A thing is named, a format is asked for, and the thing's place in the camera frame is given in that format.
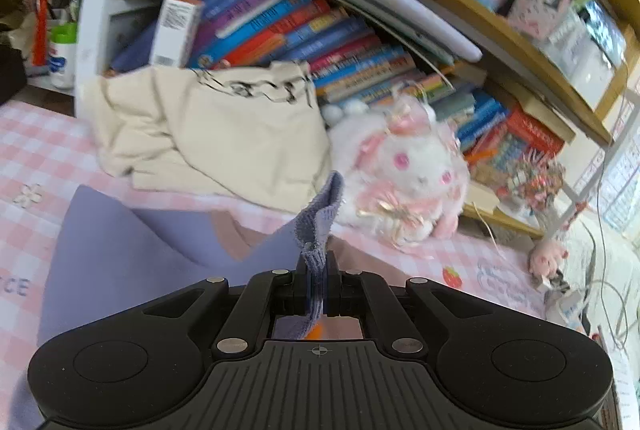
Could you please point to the wooden bookshelf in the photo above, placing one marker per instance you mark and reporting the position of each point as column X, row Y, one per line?
column 450, row 35

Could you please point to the small white medicine box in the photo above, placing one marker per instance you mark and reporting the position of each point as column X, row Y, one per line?
column 175, row 32

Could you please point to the purple and brown sweater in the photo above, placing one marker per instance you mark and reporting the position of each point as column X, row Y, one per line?
column 110, row 258

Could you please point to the white tablet device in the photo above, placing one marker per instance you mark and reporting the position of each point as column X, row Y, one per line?
column 400, row 5

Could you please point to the cream cloth garment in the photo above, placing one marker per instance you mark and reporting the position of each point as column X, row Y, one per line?
column 250, row 132

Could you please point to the small pink pig plush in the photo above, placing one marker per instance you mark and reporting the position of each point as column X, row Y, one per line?
column 545, row 258

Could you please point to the white pink bunny plush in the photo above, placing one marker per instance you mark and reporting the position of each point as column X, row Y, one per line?
column 405, row 177

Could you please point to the pink checkered table mat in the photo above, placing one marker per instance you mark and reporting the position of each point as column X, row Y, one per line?
column 46, row 156

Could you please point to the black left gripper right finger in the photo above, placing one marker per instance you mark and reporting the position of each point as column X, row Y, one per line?
column 367, row 297

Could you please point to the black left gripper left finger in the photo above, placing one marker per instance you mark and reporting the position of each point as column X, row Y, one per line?
column 254, row 308

